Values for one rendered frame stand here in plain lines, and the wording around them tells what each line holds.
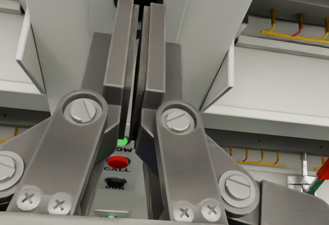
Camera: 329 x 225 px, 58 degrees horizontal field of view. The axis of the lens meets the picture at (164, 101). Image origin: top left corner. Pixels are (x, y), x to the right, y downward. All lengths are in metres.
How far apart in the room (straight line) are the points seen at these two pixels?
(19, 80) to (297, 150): 0.32
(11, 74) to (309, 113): 0.19
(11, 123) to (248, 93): 0.25
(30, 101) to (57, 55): 0.06
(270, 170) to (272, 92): 0.20
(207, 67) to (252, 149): 0.25
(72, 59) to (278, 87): 0.14
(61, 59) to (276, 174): 0.32
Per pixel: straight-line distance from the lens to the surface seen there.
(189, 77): 0.16
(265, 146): 0.38
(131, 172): 0.27
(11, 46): 0.21
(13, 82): 0.20
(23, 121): 0.36
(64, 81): 0.18
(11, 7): 0.21
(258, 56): 0.22
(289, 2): 0.22
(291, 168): 0.42
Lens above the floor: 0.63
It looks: 52 degrees down
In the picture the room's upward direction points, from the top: 17 degrees clockwise
